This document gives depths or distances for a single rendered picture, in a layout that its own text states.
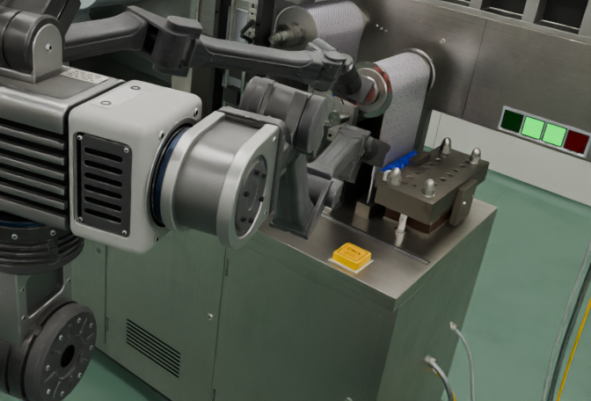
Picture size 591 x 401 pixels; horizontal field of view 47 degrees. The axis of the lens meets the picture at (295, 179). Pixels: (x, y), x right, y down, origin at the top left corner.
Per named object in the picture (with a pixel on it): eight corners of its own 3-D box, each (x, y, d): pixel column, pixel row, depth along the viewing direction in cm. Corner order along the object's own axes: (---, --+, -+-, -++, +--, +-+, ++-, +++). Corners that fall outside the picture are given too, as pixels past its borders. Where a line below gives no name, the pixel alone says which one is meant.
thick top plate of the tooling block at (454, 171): (374, 201, 183) (378, 182, 180) (436, 162, 213) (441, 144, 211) (427, 224, 175) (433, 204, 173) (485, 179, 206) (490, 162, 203)
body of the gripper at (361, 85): (362, 106, 167) (356, 92, 161) (328, 91, 171) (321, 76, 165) (375, 84, 168) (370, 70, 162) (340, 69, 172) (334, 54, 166)
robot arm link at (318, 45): (318, 92, 155) (333, 59, 151) (282, 67, 160) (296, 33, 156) (347, 89, 165) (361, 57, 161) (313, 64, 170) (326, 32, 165)
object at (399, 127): (371, 176, 186) (383, 113, 178) (410, 154, 204) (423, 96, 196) (372, 177, 186) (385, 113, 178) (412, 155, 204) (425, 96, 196)
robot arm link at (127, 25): (130, 41, 141) (143, -4, 136) (181, 73, 138) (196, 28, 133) (-61, 80, 103) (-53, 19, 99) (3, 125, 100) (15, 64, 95)
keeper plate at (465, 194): (448, 223, 190) (457, 188, 186) (463, 211, 198) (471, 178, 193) (456, 227, 189) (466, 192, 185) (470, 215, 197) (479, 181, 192)
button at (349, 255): (331, 259, 167) (332, 251, 166) (346, 249, 173) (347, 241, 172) (355, 272, 164) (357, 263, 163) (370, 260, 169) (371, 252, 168)
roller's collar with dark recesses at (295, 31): (273, 45, 186) (275, 21, 183) (286, 42, 190) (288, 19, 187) (291, 51, 183) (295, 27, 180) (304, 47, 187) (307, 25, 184)
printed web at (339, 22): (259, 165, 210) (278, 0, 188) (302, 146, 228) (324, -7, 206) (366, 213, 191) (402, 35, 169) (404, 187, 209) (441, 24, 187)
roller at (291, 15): (273, 52, 194) (279, 2, 188) (322, 40, 213) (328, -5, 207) (313, 65, 187) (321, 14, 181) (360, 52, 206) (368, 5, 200)
